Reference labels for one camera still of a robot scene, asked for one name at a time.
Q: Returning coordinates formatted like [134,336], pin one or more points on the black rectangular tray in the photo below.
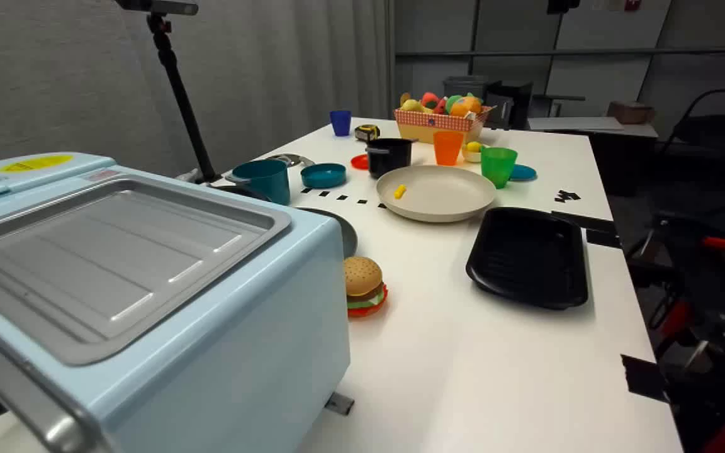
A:
[530,254]

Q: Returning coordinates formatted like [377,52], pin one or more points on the light blue toaster oven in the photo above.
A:
[213,352]

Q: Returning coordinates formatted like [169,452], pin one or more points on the beige round plate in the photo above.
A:
[441,199]

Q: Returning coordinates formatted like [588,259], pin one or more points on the black tape patch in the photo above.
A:
[642,378]

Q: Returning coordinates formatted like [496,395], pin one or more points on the toy burger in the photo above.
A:
[363,279]

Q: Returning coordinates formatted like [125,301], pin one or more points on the black metal chair frame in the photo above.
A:
[707,127]

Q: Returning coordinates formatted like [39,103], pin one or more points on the yellow toy food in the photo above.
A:
[471,151]

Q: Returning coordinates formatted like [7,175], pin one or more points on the yellow toy fry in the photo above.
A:
[399,193]

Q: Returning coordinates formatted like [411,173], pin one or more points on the dark blue cup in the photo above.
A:
[342,125]

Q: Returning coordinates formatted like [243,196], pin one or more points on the yellow-green toy fruit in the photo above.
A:
[411,106]

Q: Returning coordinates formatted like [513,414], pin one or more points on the pink fruit basket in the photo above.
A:
[428,127]

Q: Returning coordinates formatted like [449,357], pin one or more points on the dark bulky background object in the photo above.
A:
[505,103]

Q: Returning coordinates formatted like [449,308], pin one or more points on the black tripod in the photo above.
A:
[179,92]

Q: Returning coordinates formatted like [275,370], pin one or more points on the green plastic cup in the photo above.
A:
[496,164]

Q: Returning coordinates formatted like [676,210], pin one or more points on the red small plate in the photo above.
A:
[359,162]

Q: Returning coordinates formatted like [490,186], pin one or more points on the red toy fruit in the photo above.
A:
[428,100]

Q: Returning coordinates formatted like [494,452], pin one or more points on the white background table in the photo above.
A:
[591,127]

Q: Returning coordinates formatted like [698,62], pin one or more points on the blue small plate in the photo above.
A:
[527,173]

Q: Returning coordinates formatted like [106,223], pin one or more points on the black mug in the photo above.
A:
[388,157]

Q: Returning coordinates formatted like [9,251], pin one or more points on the brown box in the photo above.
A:
[631,111]

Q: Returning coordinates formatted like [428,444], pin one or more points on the teal small bowl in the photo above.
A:
[323,178]

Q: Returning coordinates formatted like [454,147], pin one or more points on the orange toy fruit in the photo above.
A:
[467,103]

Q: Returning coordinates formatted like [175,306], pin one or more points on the grey curtain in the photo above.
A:
[61,76]

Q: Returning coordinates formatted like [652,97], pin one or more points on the orange plastic cup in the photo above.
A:
[449,147]

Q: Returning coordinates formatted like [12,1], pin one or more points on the teal mug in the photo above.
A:
[264,181]

